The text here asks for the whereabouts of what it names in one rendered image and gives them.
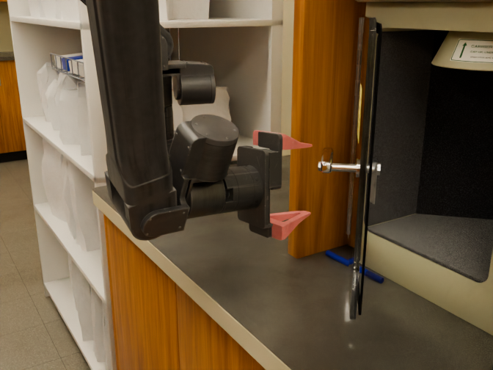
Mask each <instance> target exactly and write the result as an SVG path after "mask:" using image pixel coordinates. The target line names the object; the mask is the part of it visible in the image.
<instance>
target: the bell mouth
mask: <svg viewBox="0 0 493 370"><path fill-rule="evenodd" d="M432 64H433V65H436V66H439V67H444V68H453V69H461V70H480V71H493V32H463V31H449V32H448V34H447V36H446V38H445V39H444V41H443V43H442V45H441V46H440V48H439V50H438V52H437V54H436V56H435V57H434V59H433V61H432Z"/></svg>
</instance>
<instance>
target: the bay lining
mask: <svg viewBox="0 0 493 370"><path fill-rule="evenodd" d="M448 32H449V31H445V30H420V31H397V32H382V36H381V56H380V66H379V85H378V95H377V106H376V125H375V135H374V146H373V159H377V162H378V163H380V164H381V169H380V175H378V176H377V179H376V197H375V204H372V203H371V202H370V205H369V215H368V226H372V225H376V224H379V223H382V222H387V221H390V220H395V219H397V218H401V217H405V216H409V215H412V214H429V215H439V216H449V217H466V218H476V219H486V220H493V71H480V70H461V69H453V68H444V67H439V66H436V65H433V64H432V61H433V59H434V57H435V56H436V54H437V52H438V50H439V48H440V46H441V45H442V43H443V41H444V39H445V38H446V36H447V34H448ZM378 44H379V35H378V37H377V41H376V61H375V71H374V82H373V102H372V112H371V123H370V143H369V154H368V164H370V146H371V136H372V125H373V105H374V95H375V84H376V65H377V54H378Z"/></svg>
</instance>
